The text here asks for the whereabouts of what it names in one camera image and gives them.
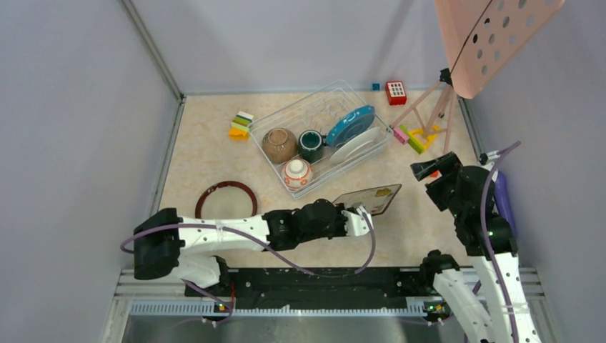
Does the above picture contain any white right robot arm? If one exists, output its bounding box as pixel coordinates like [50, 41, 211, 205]
[410, 152, 541, 342]

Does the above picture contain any white printed plate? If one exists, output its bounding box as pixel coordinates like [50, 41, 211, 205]
[329, 127, 382, 164]

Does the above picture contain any pink perforated music stand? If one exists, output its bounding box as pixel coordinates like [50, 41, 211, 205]
[389, 0, 565, 133]

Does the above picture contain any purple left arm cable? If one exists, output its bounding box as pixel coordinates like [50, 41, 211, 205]
[119, 210, 377, 327]

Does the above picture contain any red toy block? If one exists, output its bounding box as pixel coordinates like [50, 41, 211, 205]
[384, 81, 407, 106]

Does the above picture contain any yellow triangle toy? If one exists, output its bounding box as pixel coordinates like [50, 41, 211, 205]
[411, 125, 452, 154]

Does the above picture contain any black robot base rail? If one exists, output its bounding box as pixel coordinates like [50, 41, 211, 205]
[206, 267, 437, 310]

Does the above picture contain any striped toy block stack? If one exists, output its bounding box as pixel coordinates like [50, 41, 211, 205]
[228, 111, 254, 140]

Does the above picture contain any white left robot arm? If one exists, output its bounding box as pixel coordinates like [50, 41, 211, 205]
[121, 199, 374, 296]

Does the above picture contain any orange patterned bowl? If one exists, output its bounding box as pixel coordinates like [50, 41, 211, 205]
[281, 158, 315, 190]

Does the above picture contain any red rimmed round plate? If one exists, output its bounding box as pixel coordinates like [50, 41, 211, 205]
[194, 180, 259, 219]

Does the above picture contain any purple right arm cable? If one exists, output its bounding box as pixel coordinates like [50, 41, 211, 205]
[479, 141, 522, 343]

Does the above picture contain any pink toy brick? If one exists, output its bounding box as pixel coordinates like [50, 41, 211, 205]
[392, 127, 409, 145]

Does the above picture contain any blue polka dot plate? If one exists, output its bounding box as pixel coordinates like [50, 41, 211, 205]
[324, 105, 375, 149]

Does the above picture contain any square floral plate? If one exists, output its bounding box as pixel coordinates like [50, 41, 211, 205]
[332, 184, 402, 216]

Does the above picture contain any dark green mug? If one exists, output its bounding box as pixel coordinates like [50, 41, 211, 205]
[297, 130, 325, 164]

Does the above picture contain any brown speckled bowl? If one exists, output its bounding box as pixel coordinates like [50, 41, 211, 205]
[262, 127, 297, 164]

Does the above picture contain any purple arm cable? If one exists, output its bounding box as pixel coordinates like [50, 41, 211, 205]
[479, 141, 522, 343]
[119, 210, 377, 327]

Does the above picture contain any purple handle tool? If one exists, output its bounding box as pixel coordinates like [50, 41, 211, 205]
[494, 171, 517, 238]

